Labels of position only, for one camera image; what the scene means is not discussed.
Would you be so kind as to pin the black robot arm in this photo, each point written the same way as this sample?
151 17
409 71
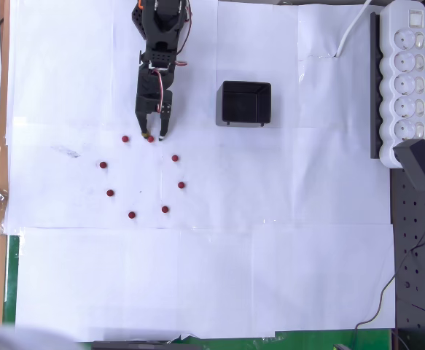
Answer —
163 33

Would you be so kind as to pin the black open box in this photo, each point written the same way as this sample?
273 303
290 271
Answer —
250 109

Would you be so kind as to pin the white paper table cover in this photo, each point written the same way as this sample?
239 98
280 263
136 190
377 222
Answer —
197 273

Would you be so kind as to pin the green cutting mat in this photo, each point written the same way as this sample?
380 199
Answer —
11 284

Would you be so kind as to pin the flat black device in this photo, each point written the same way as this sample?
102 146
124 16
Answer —
132 345

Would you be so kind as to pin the white power strip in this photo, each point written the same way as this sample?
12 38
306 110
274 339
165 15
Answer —
403 95

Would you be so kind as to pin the grey blurred object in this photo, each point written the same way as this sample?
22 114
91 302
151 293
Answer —
15 339

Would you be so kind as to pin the black power adapter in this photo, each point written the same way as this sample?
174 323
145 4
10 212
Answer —
416 164

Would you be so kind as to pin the black pegboard panel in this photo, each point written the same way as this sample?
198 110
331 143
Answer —
423 277

